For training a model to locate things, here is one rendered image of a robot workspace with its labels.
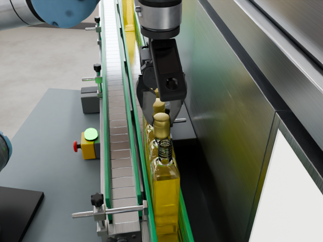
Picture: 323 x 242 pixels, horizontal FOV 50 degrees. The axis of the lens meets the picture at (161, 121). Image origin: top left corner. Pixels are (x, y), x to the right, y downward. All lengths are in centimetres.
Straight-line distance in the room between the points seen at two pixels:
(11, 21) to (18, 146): 87
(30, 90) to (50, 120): 174
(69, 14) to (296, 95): 30
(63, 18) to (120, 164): 62
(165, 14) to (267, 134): 25
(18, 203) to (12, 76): 241
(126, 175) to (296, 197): 61
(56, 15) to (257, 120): 32
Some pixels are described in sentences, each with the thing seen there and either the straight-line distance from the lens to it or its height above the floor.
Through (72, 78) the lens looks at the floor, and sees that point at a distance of 325.
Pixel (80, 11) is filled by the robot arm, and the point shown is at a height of 144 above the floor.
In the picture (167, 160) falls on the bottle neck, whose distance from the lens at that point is 70.
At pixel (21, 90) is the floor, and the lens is 321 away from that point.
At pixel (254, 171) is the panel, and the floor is 119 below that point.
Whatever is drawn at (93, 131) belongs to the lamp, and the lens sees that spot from 119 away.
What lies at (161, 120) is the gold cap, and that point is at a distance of 71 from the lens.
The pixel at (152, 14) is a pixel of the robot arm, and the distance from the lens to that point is 60.
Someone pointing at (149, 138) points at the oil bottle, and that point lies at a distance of 79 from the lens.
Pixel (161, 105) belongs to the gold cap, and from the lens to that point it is 75.
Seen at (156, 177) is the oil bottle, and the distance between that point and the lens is 71.
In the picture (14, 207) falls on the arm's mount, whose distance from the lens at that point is 114.
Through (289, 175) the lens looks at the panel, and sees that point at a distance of 48.
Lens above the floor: 159
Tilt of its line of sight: 37 degrees down
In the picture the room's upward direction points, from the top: straight up
